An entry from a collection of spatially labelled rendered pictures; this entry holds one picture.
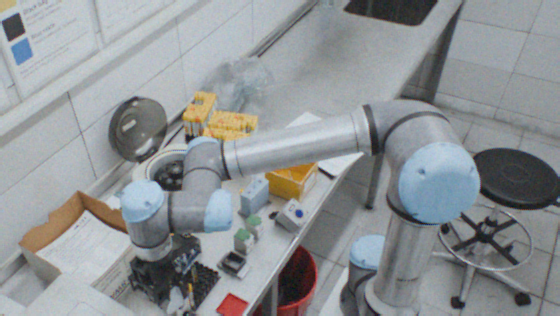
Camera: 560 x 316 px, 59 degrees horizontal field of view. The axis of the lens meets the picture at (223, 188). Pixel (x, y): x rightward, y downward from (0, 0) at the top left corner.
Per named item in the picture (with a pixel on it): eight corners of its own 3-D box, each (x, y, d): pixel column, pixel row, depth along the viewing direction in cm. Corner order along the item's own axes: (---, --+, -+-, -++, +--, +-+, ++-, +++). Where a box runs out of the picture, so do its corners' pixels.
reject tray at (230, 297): (236, 322, 132) (236, 321, 131) (215, 311, 135) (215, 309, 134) (249, 303, 136) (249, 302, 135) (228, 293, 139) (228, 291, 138)
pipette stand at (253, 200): (254, 222, 157) (254, 201, 150) (237, 213, 160) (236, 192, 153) (272, 204, 162) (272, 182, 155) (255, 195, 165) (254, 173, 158)
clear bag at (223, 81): (232, 126, 193) (230, 85, 180) (191, 119, 197) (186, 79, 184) (251, 90, 210) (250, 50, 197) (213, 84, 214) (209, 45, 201)
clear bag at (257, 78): (242, 103, 203) (241, 74, 194) (221, 84, 214) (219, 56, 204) (281, 86, 210) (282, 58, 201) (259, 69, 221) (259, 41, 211)
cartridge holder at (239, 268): (241, 280, 141) (241, 273, 139) (216, 266, 145) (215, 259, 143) (252, 267, 144) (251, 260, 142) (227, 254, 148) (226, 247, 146)
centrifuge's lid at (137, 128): (107, 116, 146) (91, 109, 151) (129, 181, 162) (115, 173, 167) (160, 84, 157) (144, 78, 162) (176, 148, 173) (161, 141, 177)
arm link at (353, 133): (432, 70, 89) (176, 130, 98) (453, 104, 81) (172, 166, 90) (431, 122, 96) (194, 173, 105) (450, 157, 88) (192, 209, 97)
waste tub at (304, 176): (299, 206, 161) (300, 184, 154) (263, 191, 166) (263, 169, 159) (317, 181, 168) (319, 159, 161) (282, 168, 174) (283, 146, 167)
